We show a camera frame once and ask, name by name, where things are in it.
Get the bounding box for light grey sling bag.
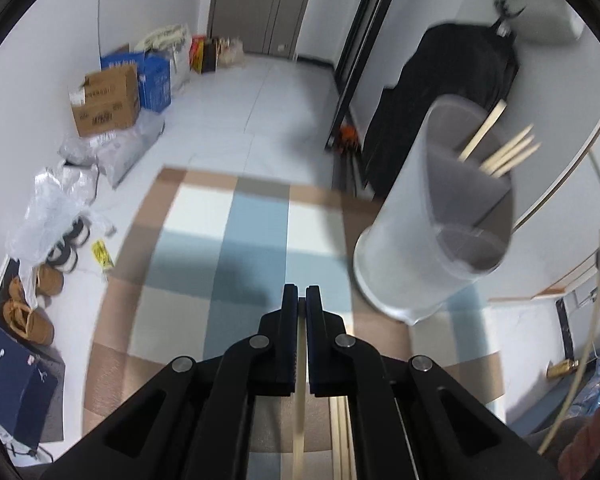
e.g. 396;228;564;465
472;0;588;45

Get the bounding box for black backpack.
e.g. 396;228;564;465
362;22;521;201

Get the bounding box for yellow wrapper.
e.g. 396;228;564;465
91;240;115;270

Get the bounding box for brown cardboard box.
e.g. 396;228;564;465
69;64;142;137

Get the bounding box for orange and black object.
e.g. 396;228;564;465
336;124;362;152

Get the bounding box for black white sneaker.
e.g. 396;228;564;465
45;242;78;274
60;217;91;249

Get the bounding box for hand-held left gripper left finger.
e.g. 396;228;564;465
40;284;301;480

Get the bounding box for translucent plastic bag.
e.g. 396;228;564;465
215;37;245;68

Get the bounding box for checkered blue brown mat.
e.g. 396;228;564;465
82;167;506;480

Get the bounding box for black door frame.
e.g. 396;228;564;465
324;0;416;201

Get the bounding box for blue cardboard box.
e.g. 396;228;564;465
100;50;172;112

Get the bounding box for small gold object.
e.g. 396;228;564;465
546;359;579;377

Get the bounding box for clear crumpled plastic bags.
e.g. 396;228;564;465
7;165;116;266

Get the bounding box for brown suede shoe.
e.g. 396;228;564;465
32;262;64;298
2;275;56;346

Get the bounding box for yellow black paper bag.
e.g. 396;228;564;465
190;36;218;75

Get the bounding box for white divided utensil holder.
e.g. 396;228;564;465
354;94;516;326

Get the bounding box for blue plastic bag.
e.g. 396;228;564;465
569;352;600;418

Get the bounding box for beige folded cloth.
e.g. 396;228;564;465
135;24;188;52

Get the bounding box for person's right hand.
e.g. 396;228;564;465
559;402;600;480

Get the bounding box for white plastic bag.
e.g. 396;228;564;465
150;25;193;92

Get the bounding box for grey mailer bags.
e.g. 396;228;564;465
57;112;166;188

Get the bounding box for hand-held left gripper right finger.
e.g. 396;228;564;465
305;285;561;480

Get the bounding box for grey entrance door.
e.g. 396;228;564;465
207;0;315;56

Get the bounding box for dark blue shoe box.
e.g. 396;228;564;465
0;314;60;453

